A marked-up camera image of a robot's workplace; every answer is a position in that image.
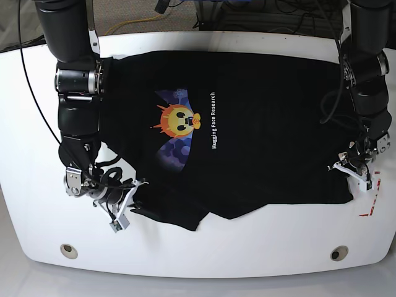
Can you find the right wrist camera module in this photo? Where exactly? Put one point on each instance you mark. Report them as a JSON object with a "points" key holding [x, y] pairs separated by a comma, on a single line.
{"points": [[119, 223]]}

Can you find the right table grommet hole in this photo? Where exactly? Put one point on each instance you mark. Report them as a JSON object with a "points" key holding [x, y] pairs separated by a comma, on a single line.
{"points": [[339, 253]]}

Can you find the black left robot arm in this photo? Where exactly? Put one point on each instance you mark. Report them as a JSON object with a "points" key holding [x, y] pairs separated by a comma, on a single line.
{"points": [[364, 35]]}

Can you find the black printed T-shirt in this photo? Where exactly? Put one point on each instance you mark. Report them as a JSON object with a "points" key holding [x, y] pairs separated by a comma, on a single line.
{"points": [[225, 133]]}

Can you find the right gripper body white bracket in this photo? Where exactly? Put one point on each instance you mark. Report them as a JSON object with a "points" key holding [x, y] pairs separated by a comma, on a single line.
{"points": [[114, 201]]}

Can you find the left table grommet hole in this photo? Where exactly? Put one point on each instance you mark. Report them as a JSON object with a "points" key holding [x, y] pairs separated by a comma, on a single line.
{"points": [[68, 251]]}

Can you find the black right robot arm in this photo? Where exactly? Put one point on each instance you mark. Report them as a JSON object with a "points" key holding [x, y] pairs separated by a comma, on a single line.
{"points": [[74, 92]]}

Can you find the table grommet hole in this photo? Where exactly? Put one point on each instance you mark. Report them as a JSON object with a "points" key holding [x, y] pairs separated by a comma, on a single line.
{"points": [[68, 251], [339, 253]]}

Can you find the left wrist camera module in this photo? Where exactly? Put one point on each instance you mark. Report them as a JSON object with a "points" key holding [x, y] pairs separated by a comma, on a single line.
{"points": [[366, 185]]}

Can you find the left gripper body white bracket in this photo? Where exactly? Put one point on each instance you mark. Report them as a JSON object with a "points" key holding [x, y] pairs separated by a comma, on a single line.
{"points": [[356, 166]]}

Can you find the red tape rectangle marker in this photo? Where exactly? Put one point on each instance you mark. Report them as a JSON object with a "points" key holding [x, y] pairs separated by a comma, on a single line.
{"points": [[370, 197]]}

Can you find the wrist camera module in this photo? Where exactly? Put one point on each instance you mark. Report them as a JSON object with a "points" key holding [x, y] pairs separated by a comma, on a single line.
{"points": [[366, 185], [119, 223]]}

